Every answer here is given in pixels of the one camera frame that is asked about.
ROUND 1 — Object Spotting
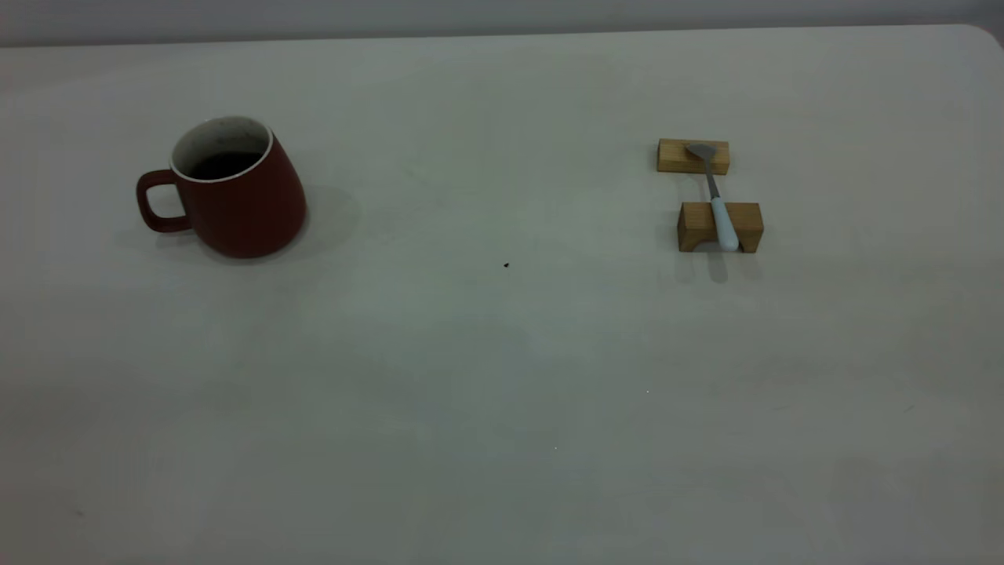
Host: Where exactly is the spoon with light blue handle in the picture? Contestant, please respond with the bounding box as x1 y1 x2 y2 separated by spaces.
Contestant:
686 143 740 253

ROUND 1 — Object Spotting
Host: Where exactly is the red ceramic mug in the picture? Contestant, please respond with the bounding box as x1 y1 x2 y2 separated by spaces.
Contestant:
136 116 308 260

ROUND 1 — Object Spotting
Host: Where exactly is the arched wooden block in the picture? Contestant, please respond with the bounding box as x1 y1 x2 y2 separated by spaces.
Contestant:
677 202 764 253

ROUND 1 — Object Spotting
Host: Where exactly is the flat rectangular wooden block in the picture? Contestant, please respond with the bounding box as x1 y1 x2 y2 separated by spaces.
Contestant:
657 138 731 175

